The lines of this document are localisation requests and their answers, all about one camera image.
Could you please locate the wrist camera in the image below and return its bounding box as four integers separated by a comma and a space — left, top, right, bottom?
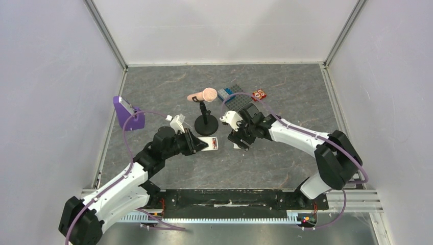
165, 114, 185, 134
219, 110, 243, 132

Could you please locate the red toy block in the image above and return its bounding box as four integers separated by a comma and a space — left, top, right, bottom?
252, 89, 267, 101

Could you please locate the black microphone stand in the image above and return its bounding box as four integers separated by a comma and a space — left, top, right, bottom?
192, 96, 219, 136

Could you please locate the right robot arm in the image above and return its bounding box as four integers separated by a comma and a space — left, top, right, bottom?
195, 103, 363, 208

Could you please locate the grey lego baseplate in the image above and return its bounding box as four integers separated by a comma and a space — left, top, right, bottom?
225, 84, 253, 111

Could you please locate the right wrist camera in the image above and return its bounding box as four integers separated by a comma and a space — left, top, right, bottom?
219, 110, 243, 132

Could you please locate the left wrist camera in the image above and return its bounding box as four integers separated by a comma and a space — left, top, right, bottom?
165, 114, 185, 134

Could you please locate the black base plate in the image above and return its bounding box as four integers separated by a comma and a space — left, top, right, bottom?
141, 188, 329, 219

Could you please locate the blue grey lego brick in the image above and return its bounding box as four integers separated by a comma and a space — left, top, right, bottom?
217, 88, 235, 104

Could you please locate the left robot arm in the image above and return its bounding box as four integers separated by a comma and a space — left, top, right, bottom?
58, 127, 212, 244

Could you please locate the purple phone holder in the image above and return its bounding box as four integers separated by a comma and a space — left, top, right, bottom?
113, 95, 145, 131

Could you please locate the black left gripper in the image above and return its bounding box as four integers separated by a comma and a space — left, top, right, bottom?
163, 127, 208, 159

